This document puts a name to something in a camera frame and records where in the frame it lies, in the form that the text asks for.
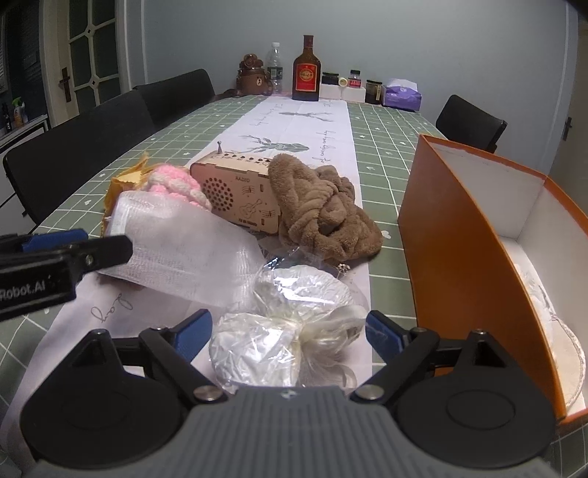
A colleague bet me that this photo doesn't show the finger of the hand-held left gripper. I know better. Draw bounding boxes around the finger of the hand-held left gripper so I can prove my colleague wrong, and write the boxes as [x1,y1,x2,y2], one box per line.
[0,229,89,253]
[0,235,134,277]

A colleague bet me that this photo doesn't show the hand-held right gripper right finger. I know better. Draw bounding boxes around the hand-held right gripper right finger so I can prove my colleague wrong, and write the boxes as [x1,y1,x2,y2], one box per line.
[350,310,508,405]

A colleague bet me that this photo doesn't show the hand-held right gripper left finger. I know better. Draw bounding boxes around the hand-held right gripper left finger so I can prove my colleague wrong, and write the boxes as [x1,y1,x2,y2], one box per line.
[69,309,229,405]

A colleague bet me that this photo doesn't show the yellow snack packet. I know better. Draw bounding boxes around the yellow snack packet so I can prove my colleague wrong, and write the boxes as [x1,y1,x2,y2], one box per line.
[102,151,154,221]

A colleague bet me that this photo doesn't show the white gauze cloth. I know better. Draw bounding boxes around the white gauze cloth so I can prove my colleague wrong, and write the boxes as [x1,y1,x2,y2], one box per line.
[97,190,267,308]

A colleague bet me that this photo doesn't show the clear plastic bag white pads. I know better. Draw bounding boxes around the clear plastic bag white pads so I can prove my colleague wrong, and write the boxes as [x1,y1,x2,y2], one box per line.
[209,246,368,389]

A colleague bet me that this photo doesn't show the orange cardboard box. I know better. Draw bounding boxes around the orange cardboard box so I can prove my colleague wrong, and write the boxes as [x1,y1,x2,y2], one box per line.
[397,134,588,426]

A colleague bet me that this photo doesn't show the black chair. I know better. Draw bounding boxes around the black chair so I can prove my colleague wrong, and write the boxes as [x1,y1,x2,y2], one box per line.
[435,95,508,154]
[2,89,157,226]
[133,69,216,127]

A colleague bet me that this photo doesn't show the pink white crochet toy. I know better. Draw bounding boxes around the pink white crochet toy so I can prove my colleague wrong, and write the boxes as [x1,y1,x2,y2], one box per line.
[138,164,213,213]

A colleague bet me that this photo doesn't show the brown plush towel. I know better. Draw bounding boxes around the brown plush towel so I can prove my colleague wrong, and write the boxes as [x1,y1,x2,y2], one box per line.
[268,154,384,267]

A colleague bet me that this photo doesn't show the wooden radio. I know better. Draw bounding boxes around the wooden radio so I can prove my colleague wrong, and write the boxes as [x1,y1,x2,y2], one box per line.
[190,142,282,237]

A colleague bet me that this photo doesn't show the white round lace pad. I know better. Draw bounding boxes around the white round lace pad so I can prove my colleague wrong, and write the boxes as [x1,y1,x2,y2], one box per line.
[512,262,587,410]

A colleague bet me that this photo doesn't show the white glass panel door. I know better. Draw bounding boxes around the white glass panel door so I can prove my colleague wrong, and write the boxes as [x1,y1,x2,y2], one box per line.
[43,0,148,127]

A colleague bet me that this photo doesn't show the white printed table runner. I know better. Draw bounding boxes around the white printed table runner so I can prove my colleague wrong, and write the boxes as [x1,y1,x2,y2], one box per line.
[0,94,373,435]

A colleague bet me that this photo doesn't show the brown bear figurine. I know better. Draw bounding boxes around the brown bear figurine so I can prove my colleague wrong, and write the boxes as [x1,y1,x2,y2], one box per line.
[214,53,275,99]

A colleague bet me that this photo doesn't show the purple tissue pack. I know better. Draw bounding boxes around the purple tissue pack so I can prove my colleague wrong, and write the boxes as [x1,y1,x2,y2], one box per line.
[382,78,422,112]

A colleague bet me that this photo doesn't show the clear water bottle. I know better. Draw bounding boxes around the clear water bottle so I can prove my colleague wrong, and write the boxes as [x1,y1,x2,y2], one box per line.
[266,42,283,95]

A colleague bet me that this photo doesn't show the red and black box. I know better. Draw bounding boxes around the red and black box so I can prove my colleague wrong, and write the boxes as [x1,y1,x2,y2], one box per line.
[292,35,319,102]

